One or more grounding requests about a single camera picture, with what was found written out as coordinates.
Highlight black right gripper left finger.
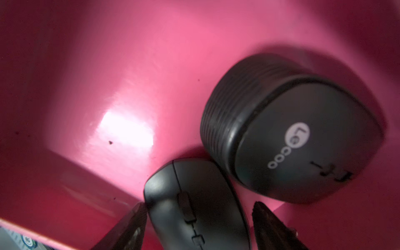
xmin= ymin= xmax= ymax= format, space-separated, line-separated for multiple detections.
xmin=91 ymin=202 xmax=148 ymax=250

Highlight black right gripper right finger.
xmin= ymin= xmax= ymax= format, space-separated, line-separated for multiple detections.
xmin=252 ymin=201 xmax=308 ymax=250

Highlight black computer mouse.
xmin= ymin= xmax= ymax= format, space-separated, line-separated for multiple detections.
xmin=200 ymin=54 xmax=384 ymax=204
xmin=144 ymin=158 xmax=252 ymax=250

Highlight pink drawer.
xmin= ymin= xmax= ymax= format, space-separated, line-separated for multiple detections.
xmin=1 ymin=1 xmax=400 ymax=250

